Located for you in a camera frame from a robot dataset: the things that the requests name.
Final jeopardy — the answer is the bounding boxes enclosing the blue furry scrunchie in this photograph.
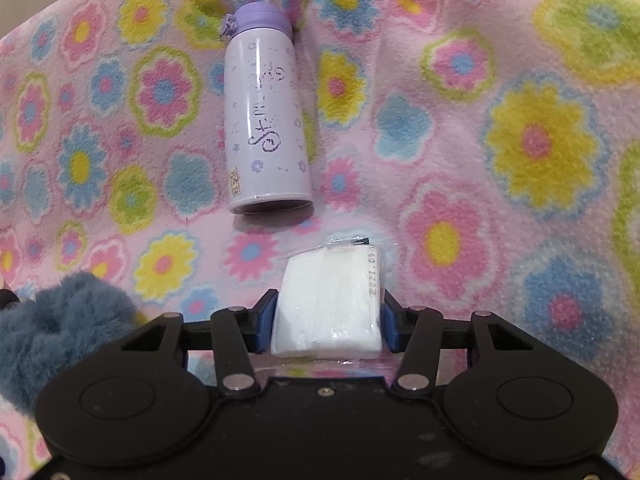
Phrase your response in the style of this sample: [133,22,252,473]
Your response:
[0,272,143,411]

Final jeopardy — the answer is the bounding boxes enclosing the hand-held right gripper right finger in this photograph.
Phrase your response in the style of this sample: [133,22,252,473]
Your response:
[380,289,528,402]

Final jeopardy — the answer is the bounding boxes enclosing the white tissue pack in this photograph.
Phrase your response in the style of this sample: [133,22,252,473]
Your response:
[270,234,386,361]

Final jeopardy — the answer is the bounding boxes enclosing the purple insulated bottle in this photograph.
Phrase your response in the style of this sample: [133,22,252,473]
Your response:
[220,1,313,216]

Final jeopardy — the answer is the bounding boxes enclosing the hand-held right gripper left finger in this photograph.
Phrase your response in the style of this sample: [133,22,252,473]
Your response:
[119,288,279,402]

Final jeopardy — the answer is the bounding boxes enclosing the pink floral fleece blanket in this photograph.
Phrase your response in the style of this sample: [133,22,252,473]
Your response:
[0,0,640,480]

